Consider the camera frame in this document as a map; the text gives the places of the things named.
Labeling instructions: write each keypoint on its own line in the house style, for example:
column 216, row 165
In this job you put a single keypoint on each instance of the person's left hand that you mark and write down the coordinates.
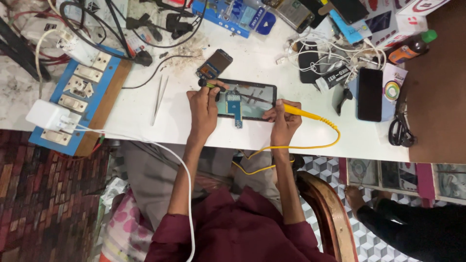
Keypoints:
column 202, row 109

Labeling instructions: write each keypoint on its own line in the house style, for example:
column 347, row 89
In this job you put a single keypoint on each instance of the person's right hand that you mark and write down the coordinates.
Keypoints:
column 284, row 125

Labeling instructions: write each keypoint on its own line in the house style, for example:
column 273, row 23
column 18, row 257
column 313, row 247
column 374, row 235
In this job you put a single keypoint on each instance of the person's left fingers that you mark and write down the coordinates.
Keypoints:
column 214, row 86

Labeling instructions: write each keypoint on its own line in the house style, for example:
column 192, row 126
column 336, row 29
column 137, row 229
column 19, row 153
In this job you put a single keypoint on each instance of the black green hand tool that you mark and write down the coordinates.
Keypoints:
column 205, row 84

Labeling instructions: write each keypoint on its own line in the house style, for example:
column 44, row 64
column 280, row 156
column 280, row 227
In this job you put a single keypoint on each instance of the small opened phone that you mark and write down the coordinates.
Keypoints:
column 214, row 64

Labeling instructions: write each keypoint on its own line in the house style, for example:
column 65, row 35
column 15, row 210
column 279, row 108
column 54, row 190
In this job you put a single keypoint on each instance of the blue circuit board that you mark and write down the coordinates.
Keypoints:
column 233, row 103

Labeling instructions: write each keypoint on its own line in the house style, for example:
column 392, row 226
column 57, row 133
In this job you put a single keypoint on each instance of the black tablet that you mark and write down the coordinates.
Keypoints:
column 256, row 98

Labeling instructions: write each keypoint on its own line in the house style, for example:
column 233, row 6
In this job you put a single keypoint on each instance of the metal tweezers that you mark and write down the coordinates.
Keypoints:
column 159, row 98

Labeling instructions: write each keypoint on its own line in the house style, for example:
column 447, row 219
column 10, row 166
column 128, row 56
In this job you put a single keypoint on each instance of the black clip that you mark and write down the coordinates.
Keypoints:
column 143, row 25
column 179, row 25

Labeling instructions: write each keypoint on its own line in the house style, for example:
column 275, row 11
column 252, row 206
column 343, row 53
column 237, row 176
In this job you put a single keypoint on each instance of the blue packet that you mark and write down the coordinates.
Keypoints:
column 233, row 16

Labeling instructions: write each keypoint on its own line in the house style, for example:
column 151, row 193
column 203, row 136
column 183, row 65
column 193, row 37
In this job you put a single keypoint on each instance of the phone with bare back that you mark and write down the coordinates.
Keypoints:
column 295, row 14

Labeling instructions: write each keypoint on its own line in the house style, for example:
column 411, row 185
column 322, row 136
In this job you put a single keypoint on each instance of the black pliers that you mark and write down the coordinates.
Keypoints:
column 344, row 100

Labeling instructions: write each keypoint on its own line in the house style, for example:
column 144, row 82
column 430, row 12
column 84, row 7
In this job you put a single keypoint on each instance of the white plug adapter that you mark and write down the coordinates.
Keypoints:
column 78, row 47

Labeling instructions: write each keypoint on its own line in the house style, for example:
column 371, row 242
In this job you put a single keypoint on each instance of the light blue card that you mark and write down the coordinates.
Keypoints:
column 349, row 31

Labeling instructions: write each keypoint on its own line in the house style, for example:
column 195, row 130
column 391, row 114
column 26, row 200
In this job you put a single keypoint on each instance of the large black phone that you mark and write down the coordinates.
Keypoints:
column 370, row 94

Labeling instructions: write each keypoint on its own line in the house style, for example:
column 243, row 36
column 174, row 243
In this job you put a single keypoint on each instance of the pink floral cloth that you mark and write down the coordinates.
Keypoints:
column 123, row 225

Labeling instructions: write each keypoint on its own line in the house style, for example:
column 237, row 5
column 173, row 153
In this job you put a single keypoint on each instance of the wooden chair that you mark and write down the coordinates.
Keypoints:
column 327, row 211

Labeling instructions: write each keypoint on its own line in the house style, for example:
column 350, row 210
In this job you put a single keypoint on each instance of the white charger adapter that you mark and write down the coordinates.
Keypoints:
column 47, row 114

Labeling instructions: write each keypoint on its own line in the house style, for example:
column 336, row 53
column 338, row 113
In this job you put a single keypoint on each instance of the paper card with round print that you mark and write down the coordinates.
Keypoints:
column 393, row 89

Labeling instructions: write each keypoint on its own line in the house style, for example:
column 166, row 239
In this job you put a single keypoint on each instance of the black scissors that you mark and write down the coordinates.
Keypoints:
column 400, row 127

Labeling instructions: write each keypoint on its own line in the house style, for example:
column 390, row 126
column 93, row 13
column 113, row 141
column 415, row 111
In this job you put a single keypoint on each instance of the white red box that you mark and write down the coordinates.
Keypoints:
column 396, row 25

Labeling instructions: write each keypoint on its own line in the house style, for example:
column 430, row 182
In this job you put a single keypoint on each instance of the bottle with green cap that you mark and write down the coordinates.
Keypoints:
column 413, row 48

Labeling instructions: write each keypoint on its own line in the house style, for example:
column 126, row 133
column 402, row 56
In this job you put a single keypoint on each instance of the blue switch board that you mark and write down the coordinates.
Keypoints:
column 83, row 91

